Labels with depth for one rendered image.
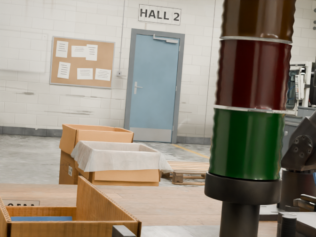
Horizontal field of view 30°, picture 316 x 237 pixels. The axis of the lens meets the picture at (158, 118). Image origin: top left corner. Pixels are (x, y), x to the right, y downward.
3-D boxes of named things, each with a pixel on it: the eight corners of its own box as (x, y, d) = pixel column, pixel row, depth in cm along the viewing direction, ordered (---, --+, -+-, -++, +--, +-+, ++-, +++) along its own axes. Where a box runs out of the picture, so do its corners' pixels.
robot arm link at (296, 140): (338, 136, 98) (308, 132, 102) (313, 136, 91) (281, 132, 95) (335, 173, 98) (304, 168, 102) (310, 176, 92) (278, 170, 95)
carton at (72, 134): (133, 204, 470) (138, 132, 467) (68, 204, 451) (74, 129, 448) (113, 191, 523) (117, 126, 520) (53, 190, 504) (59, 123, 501)
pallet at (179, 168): (231, 173, 808) (232, 162, 807) (267, 186, 713) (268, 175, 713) (148, 170, 769) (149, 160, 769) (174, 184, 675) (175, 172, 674)
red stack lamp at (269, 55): (263, 107, 33) (268, 48, 33) (301, 112, 30) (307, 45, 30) (201, 103, 32) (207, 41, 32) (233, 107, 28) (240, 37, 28)
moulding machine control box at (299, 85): (290, 98, 932) (293, 75, 930) (303, 99, 938) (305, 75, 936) (296, 99, 914) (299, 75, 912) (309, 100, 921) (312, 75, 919)
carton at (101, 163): (170, 226, 408) (176, 154, 405) (80, 225, 389) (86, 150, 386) (144, 205, 471) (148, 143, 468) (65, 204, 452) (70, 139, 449)
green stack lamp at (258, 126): (257, 169, 34) (262, 110, 33) (294, 180, 30) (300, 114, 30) (196, 167, 32) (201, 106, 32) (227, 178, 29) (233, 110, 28)
